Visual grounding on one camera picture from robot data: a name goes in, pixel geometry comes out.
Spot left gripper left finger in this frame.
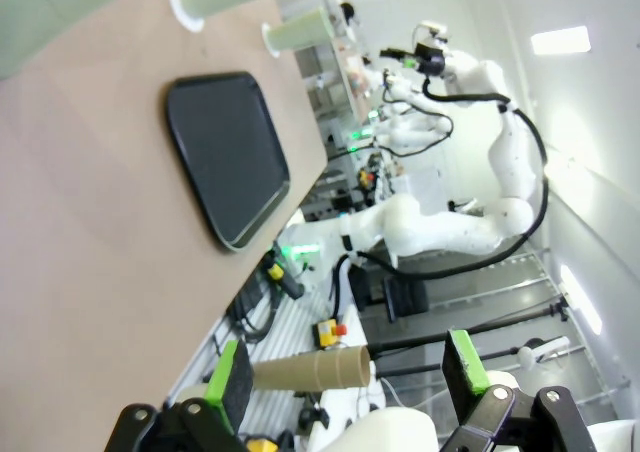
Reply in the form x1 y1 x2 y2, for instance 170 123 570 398
102 339 256 452

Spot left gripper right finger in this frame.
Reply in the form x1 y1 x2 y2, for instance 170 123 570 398
439 328 601 452

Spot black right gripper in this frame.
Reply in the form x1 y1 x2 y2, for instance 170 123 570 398
378 41 447 76

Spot white plastic knob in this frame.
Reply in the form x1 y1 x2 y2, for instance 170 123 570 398
517 335 571 368

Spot brown cardboard tube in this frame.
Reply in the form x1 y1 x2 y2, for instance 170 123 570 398
252 345 374 391

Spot grey slotted aluminium platform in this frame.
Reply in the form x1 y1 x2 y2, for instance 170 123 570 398
167 251 381 408

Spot yellow emergency stop box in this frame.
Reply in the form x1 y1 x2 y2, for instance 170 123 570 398
312 319 350 348

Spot ceiling light panel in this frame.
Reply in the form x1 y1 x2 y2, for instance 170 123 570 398
529 25 592 56

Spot black plastic serving tray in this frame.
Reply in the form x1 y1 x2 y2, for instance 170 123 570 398
163 70 292 253

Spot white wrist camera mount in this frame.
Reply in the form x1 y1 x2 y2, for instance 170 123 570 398
412 19 449 43

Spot black coiled cable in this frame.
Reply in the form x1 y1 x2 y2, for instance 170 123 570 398
227 281 281 346

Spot black yellow pendant handle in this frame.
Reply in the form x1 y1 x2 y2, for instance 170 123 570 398
264 256 306 301

